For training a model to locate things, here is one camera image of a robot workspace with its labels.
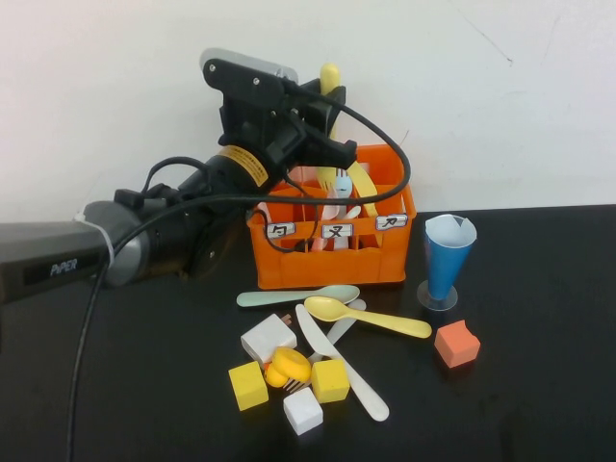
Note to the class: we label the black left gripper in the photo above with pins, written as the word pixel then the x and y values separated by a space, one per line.
pixel 260 125

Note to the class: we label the pale yellow plastic utensil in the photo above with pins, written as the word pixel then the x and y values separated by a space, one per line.
pixel 329 77

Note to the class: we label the white foam cube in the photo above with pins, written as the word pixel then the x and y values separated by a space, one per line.
pixel 303 414

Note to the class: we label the orange plastic cutlery crate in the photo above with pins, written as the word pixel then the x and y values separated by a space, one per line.
pixel 337 269

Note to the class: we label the light blue plastic fork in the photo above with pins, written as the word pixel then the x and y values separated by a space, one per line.
pixel 344 185

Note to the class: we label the yellow plastic knife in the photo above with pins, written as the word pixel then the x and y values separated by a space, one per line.
pixel 366 192

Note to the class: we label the small white plastic spoon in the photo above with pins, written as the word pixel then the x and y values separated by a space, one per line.
pixel 354 212

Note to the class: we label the paper label with fork character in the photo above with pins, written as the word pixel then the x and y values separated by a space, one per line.
pixel 337 231

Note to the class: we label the paper label with spoon character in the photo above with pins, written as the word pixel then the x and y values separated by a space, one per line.
pixel 281 231

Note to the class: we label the paper label with knife character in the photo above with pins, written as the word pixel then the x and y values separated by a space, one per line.
pixel 391 222

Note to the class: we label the mint green plastic spoon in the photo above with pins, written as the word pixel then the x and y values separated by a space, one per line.
pixel 337 293

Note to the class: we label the yellow plastic spoon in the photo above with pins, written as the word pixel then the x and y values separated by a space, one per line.
pixel 327 308

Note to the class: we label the blue paper cone cup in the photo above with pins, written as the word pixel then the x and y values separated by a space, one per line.
pixel 445 269

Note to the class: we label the white plastic fork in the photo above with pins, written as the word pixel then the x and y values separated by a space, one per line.
pixel 344 327

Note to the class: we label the white charger plug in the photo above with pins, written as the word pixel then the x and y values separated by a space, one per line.
pixel 267 337

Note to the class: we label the yellow plastic toy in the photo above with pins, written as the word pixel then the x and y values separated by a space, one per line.
pixel 289 363

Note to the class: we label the yellow foam cube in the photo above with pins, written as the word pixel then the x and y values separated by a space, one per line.
pixel 248 385
pixel 329 380

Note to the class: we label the orange foam cube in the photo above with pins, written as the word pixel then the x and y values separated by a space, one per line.
pixel 454 344

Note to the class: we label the white plastic knife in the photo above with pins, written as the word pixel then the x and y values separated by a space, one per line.
pixel 370 399

